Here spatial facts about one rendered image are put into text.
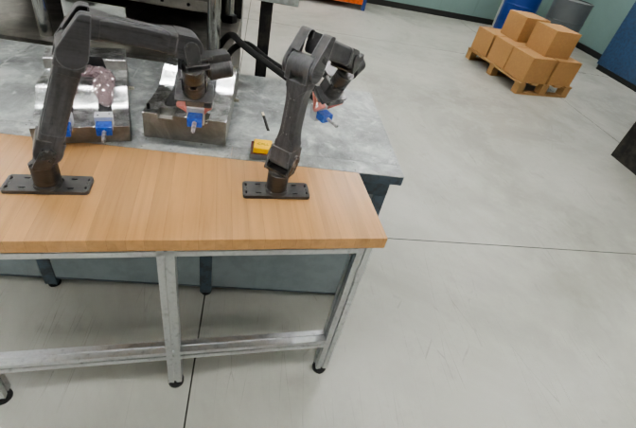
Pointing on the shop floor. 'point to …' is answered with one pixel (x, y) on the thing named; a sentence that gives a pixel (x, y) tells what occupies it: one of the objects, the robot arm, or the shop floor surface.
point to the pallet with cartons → (529, 53)
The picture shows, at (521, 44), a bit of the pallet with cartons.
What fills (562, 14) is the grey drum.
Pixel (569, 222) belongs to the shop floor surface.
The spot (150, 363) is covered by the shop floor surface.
